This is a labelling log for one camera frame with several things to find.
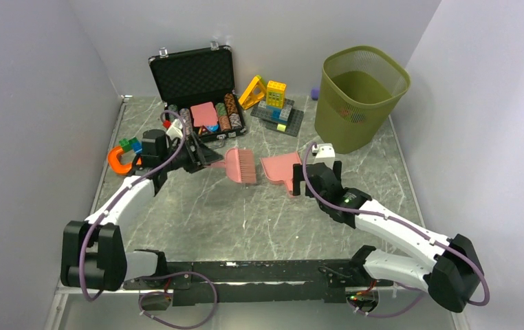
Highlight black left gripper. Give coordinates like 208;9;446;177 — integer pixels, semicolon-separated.
160;133;223;175

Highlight pink plastic dustpan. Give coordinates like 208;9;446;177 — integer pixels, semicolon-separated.
260;152;301;197

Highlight pink hand brush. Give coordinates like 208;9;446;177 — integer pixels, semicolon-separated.
208;148;257;184

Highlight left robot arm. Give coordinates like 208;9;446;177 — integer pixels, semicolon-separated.
60;129;223;293

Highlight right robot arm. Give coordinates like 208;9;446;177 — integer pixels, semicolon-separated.
292;162;490;313

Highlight green blue toy bricks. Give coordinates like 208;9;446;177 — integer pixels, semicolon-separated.
118;137;142;155

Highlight black poker chip case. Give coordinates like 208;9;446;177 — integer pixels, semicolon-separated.
148;42;248;142

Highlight purple object behind basket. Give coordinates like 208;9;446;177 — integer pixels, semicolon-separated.
310;87;320;100

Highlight yellow toy brick window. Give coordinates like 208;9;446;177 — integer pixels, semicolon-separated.
265;80;287;109

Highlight orange yellow triangle toy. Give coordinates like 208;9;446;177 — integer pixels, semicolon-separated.
239;75;267;110

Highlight orange curved toy piece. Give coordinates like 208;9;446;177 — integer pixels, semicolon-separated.
107;146;142;175

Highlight olive green mesh wastebasket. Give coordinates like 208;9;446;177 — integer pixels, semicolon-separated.
314;45;411;154

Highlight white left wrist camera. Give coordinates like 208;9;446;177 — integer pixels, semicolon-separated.
162;119;184;140

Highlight grey brick base plate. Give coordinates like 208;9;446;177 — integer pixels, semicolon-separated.
250;98;304;137

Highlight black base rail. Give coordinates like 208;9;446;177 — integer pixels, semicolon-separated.
123;259;392;307

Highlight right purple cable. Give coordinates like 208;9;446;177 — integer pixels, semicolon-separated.
301;141;491;319

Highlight aluminium frame rail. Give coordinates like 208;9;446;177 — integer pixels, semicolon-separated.
43;259;129;330

